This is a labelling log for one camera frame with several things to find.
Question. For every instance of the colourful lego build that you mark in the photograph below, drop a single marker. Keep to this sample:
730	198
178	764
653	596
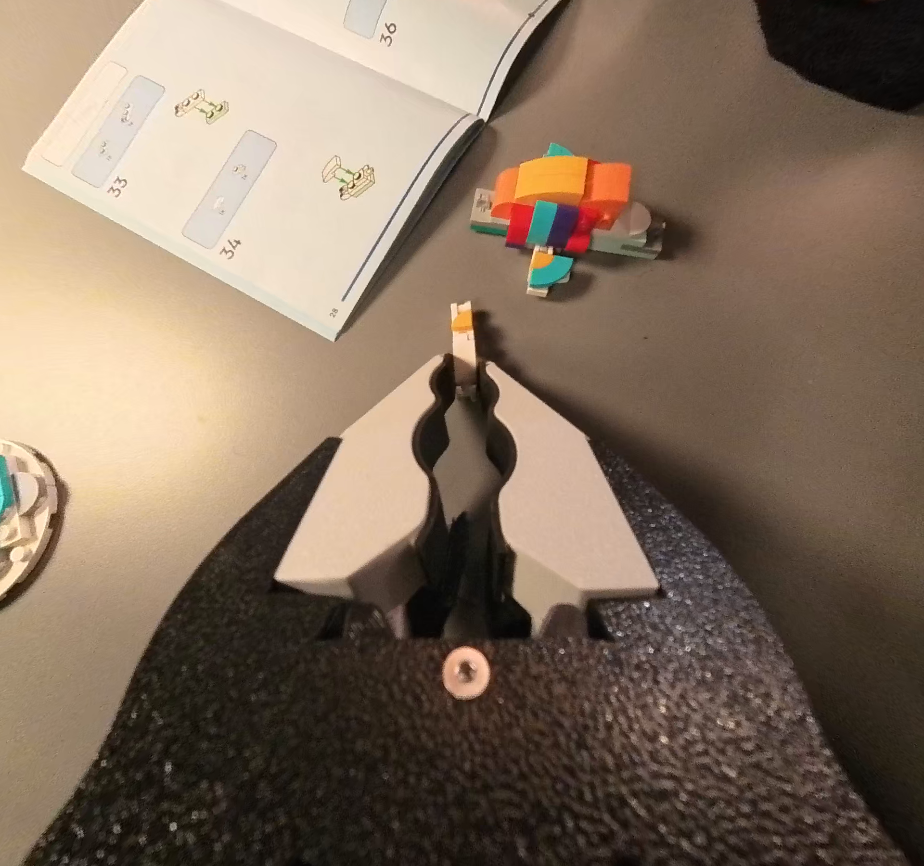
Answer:
556	187

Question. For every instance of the lego instruction booklet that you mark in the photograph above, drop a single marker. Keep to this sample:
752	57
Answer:
252	123

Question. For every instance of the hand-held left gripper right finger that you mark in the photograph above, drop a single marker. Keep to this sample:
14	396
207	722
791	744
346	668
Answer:
577	512

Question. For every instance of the round white lego plate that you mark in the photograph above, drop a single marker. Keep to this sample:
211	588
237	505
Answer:
25	519

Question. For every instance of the white and orange lego piece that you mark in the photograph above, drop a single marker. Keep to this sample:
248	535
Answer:
465	353

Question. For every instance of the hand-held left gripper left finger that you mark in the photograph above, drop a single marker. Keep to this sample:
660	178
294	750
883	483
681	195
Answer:
361	505

